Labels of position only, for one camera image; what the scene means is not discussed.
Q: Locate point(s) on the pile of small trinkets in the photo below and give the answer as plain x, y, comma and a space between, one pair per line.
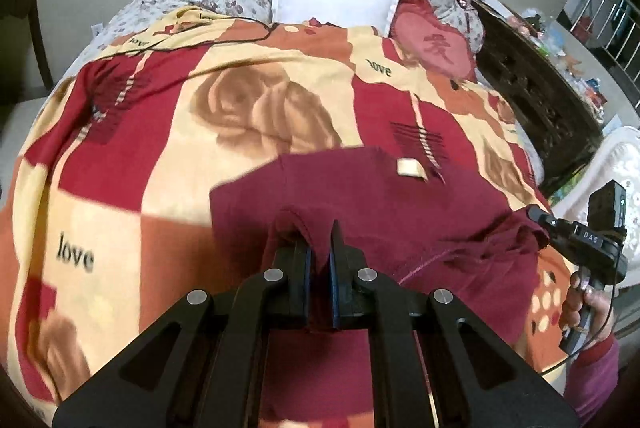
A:
550, 42

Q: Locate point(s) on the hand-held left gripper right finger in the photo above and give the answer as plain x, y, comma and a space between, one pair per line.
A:
336, 288

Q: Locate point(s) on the dark wooden desk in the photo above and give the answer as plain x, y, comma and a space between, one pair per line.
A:
39, 32

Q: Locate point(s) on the maroon knit garment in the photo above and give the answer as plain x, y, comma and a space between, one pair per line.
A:
400, 218

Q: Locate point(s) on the carved dark wooden cabinet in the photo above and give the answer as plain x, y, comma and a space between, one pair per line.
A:
540, 82

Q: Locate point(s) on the person's right forearm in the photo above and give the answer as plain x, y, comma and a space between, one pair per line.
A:
595, 373

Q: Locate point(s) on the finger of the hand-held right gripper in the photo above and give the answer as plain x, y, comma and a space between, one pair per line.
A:
542, 217

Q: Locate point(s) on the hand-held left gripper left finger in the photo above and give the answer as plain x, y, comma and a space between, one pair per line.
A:
304, 280

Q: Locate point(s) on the printed rose blanket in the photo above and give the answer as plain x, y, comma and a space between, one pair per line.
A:
150, 157

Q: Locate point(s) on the red heart cushion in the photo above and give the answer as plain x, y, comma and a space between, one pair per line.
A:
435, 47

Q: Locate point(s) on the person's right hand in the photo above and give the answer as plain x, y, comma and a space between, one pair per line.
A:
600, 313

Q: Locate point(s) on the white plastic chair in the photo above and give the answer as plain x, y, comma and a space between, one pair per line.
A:
615, 157

